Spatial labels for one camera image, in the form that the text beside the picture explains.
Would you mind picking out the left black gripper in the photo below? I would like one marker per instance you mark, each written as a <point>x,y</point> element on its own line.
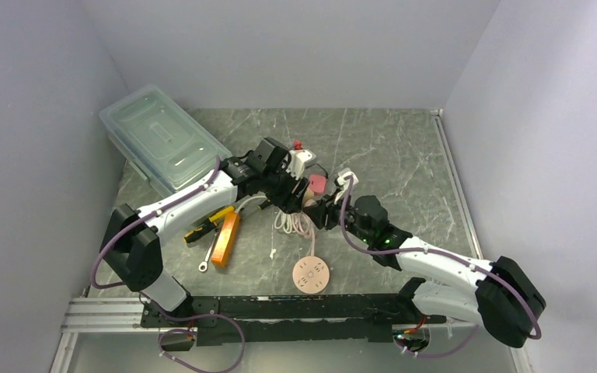
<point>289,201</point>

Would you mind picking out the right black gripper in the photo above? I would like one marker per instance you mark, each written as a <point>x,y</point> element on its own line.
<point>319,214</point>

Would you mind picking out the pink round socket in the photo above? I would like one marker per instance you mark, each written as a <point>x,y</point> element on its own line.
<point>311,275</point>

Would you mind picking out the beige cube socket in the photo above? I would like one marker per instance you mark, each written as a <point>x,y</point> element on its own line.
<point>309,198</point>

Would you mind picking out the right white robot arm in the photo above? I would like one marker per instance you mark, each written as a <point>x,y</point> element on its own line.
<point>494,294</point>

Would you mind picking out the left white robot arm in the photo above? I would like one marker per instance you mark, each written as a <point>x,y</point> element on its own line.
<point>134,237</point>

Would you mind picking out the yellow black screwdriver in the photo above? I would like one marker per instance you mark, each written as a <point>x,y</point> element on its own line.
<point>206,226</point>

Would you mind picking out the orange power strip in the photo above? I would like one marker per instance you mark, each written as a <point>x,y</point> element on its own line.
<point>226,240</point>

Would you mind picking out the silver wrench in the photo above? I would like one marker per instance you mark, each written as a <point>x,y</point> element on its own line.
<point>204,264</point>

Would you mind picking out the clear plastic storage box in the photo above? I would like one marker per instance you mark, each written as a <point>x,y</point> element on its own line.
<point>164,143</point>

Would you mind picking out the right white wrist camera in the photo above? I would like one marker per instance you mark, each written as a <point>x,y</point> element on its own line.
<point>345,177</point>

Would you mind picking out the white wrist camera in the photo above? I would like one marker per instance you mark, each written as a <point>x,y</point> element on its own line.
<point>300,160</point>
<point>345,177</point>

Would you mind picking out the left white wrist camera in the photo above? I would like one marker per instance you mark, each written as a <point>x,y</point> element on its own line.
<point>300,160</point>

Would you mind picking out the yellow handled screwdriver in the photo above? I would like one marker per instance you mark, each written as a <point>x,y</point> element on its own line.
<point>218,215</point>

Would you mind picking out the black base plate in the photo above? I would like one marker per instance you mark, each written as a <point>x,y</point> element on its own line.
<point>288,318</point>

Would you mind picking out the aluminium rail frame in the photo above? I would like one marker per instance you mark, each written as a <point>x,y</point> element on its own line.
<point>107,315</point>

